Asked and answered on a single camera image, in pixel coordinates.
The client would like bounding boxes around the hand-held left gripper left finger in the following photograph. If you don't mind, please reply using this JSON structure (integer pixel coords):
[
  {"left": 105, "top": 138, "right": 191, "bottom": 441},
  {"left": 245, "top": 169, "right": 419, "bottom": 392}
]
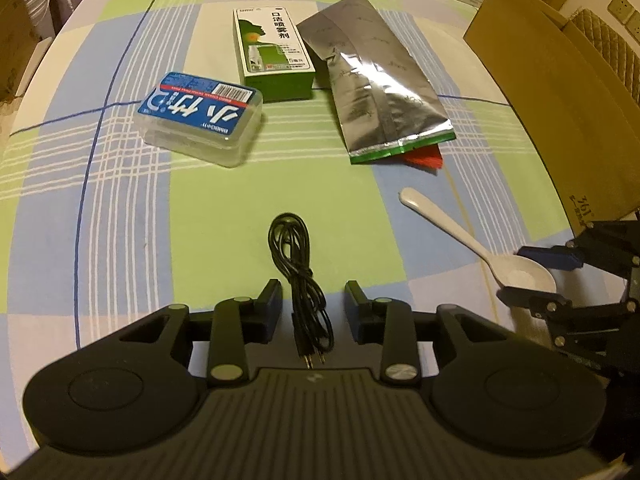
[{"left": 119, "top": 279, "right": 283, "bottom": 387}]

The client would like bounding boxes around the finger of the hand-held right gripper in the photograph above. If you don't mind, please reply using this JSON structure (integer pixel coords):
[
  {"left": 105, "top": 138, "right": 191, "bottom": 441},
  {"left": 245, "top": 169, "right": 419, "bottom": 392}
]
[
  {"left": 495, "top": 285, "right": 632, "bottom": 361},
  {"left": 515, "top": 219, "right": 640, "bottom": 282}
]

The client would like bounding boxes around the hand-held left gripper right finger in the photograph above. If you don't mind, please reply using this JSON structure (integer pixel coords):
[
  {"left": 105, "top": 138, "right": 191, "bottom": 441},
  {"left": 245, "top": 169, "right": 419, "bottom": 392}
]
[{"left": 345, "top": 281, "right": 509, "bottom": 387}]

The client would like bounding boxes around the black cable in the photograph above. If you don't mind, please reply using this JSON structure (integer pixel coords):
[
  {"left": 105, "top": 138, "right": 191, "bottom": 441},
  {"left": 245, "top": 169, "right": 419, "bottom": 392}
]
[{"left": 267, "top": 213, "right": 335, "bottom": 367}]

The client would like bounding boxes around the white plastic spoon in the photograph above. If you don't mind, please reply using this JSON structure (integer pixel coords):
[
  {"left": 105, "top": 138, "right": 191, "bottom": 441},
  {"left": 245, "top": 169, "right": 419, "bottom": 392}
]
[{"left": 398, "top": 187, "right": 557, "bottom": 306}]

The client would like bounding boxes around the red packet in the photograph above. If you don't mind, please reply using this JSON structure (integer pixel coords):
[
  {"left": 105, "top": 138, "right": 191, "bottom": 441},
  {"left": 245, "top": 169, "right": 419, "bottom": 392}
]
[{"left": 402, "top": 144, "right": 445, "bottom": 174}]

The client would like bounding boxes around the brown cardboard box container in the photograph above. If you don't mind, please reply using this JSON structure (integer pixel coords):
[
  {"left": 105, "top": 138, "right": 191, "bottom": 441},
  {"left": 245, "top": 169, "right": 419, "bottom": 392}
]
[{"left": 462, "top": 0, "right": 640, "bottom": 224}]

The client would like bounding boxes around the blue label clear plastic box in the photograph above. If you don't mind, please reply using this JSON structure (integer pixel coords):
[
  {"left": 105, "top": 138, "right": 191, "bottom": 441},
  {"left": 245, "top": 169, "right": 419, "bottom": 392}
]
[{"left": 132, "top": 70, "right": 265, "bottom": 169}]

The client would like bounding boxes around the silver foil pouch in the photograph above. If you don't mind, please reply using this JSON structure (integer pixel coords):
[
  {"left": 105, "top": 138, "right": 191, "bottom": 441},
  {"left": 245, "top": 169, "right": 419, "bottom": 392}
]
[{"left": 296, "top": 0, "right": 456, "bottom": 166}]

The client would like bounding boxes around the green spray medicine box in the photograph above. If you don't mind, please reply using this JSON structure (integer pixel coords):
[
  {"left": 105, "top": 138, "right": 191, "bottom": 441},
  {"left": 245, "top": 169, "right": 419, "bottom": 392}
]
[{"left": 232, "top": 5, "right": 317, "bottom": 103}]

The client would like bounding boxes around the checked tablecloth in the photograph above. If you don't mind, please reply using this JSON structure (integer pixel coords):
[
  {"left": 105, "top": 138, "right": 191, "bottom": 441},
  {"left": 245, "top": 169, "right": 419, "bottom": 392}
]
[{"left": 0, "top": 0, "right": 606, "bottom": 462}]

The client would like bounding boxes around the large brown cardboard box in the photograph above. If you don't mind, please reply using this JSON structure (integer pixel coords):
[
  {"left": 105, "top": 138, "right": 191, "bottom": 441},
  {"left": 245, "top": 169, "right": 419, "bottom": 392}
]
[{"left": 0, "top": 0, "right": 44, "bottom": 104}]

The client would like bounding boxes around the stack of white bowls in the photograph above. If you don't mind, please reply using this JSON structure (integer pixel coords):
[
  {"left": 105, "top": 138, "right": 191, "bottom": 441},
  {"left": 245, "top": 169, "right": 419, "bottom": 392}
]
[{"left": 20, "top": 0, "right": 57, "bottom": 42}]

